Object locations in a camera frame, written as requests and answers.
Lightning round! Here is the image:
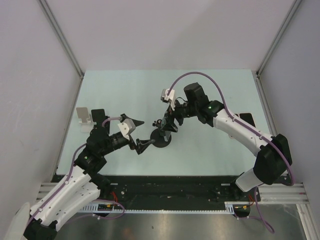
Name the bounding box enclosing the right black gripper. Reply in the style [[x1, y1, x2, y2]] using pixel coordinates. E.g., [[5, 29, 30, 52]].
[[161, 97, 198, 133]]

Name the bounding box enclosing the black round-base phone mount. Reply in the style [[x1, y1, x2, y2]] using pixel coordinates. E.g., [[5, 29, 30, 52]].
[[150, 119, 172, 148]]

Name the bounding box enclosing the black phone stand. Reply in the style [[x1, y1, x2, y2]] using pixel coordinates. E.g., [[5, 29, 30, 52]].
[[91, 108, 110, 135]]

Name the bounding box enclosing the white silver phone stand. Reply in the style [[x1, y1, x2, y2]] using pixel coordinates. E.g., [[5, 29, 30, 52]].
[[75, 107, 94, 133]]

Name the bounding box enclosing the white phone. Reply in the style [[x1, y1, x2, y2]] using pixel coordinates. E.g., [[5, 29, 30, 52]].
[[159, 128, 171, 142]]

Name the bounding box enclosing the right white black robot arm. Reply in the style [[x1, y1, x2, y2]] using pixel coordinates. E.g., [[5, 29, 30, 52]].
[[154, 82, 292, 201]]

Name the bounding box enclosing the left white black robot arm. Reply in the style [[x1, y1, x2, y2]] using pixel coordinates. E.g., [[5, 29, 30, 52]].
[[23, 114, 153, 240]]

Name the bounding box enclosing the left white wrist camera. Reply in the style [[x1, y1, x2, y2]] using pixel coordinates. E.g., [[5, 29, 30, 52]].
[[117, 118, 136, 140]]

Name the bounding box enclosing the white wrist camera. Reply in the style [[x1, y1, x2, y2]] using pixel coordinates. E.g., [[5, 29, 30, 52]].
[[160, 88, 176, 103], [117, 118, 136, 140]]

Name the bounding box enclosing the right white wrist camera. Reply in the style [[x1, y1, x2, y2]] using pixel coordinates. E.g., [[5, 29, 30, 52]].
[[160, 88, 176, 103]]

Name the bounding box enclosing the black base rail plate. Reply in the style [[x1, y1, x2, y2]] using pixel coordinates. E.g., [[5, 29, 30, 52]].
[[51, 174, 292, 211]]

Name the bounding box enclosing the white slotted cable duct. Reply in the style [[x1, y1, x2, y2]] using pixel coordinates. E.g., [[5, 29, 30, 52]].
[[82, 201, 251, 215]]

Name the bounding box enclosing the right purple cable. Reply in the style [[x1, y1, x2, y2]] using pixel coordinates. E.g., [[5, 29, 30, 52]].
[[168, 71, 297, 233]]

